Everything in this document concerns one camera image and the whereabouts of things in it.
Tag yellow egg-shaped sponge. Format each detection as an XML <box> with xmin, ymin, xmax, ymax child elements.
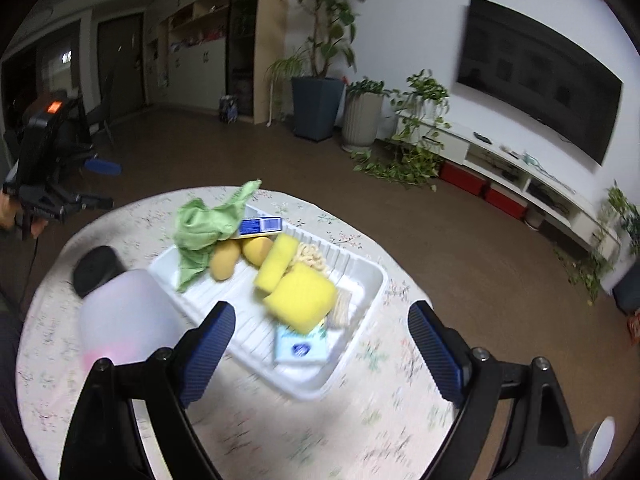
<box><xmin>241</xmin><ymin>235</ymin><xmax>275</xmax><ymax>267</ymax></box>
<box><xmin>209</xmin><ymin>239</ymin><xmax>242</xmax><ymax>281</ymax></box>

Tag black cable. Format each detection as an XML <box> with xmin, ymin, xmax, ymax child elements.
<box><xmin>20</xmin><ymin>237</ymin><xmax>40</xmax><ymax>313</ymax></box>

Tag wall storage cabinet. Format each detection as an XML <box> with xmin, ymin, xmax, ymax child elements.
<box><xmin>145</xmin><ymin>0</ymin><xmax>262</xmax><ymax>122</ymax></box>

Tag dark grey planter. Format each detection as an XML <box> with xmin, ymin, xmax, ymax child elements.
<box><xmin>612</xmin><ymin>262</ymin><xmax>640</xmax><ymax>317</ymax></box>

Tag cream knotted rope bundle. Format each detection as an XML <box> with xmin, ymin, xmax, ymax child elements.
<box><xmin>290</xmin><ymin>242</ymin><xmax>329</xmax><ymax>277</ymax></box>

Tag translucent jar with black lid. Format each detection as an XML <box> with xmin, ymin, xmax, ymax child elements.
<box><xmin>72</xmin><ymin>246</ymin><xmax>183</xmax><ymax>376</ymax></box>

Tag white round object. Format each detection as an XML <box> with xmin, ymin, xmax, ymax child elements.
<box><xmin>580</xmin><ymin>416</ymin><xmax>619</xmax><ymax>477</ymax></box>

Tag person's left hand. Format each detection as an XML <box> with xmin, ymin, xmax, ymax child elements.
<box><xmin>0</xmin><ymin>193</ymin><xmax>49</xmax><ymax>239</ymax></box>

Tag white plastic tray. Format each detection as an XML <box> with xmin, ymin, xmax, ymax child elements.
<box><xmin>148</xmin><ymin>204</ymin><xmax>390</xmax><ymax>401</ymax></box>

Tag tall plant in blue planter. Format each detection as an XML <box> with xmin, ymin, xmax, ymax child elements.
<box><xmin>266</xmin><ymin>0</ymin><xmax>369</xmax><ymax>141</ymax></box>

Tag plant in white ribbed planter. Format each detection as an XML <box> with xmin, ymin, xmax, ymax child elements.
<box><xmin>342</xmin><ymin>77</ymin><xmax>392</xmax><ymax>152</ymax></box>

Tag green cloth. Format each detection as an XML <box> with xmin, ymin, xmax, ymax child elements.
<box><xmin>172</xmin><ymin>180</ymin><xmax>263</xmax><ymax>294</ymax></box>

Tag trailing green vine plant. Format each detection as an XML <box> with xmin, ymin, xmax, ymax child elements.
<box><xmin>352</xmin><ymin>70</ymin><xmax>452</xmax><ymax>192</ymax></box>

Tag leafy green plant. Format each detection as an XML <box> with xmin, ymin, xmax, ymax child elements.
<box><xmin>555</xmin><ymin>182</ymin><xmax>640</xmax><ymax>307</ymax></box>

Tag black wall television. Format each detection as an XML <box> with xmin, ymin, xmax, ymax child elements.
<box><xmin>456</xmin><ymin>0</ymin><xmax>625</xmax><ymax>166</ymax></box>

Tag round floral tablecloth table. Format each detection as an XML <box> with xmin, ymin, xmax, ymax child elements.
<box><xmin>15</xmin><ymin>187</ymin><xmax>458</xmax><ymax>480</ymax></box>

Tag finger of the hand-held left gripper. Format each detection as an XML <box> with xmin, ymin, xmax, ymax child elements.
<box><xmin>62</xmin><ymin>191</ymin><xmax>115</xmax><ymax>212</ymax></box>
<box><xmin>82</xmin><ymin>158</ymin><xmax>123</xmax><ymax>177</ymax></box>

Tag white television cabinet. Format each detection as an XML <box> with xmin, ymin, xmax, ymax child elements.
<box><xmin>400</xmin><ymin>112</ymin><xmax>622</xmax><ymax>261</ymax></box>

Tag blue white small box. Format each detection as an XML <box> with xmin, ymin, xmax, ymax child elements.
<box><xmin>239</xmin><ymin>216</ymin><xmax>283</xmax><ymax>237</ymax></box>

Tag large yellow block sponge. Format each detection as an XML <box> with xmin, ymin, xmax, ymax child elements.
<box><xmin>263</xmin><ymin>264</ymin><xmax>337</xmax><ymax>335</ymax></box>

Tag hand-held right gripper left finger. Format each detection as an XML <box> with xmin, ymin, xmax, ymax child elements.
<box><xmin>59</xmin><ymin>302</ymin><xmax>236</xmax><ymax>480</ymax></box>

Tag yellow oblong sponge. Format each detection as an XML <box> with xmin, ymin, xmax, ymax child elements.
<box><xmin>254</xmin><ymin>234</ymin><xmax>300</xmax><ymax>295</ymax></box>

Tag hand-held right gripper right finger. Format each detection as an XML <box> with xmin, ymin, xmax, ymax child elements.
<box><xmin>407</xmin><ymin>301</ymin><xmax>583</xmax><ymax>480</ymax></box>

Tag dark door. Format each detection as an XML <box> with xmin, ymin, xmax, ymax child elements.
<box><xmin>96</xmin><ymin>12</ymin><xmax>149</xmax><ymax>117</ymax></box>

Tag pale blue tissue pack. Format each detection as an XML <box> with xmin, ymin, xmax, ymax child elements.
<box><xmin>274</xmin><ymin>322</ymin><xmax>331</xmax><ymax>365</ymax></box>

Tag red storage box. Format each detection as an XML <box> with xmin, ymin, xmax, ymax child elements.
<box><xmin>440</xmin><ymin>162</ymin><xmax>487</xmax><ymax>197</ymax></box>
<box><xmin>485</xmin><ymin>184</ymin><xmax>529</xmax><ymax>219</ymax></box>

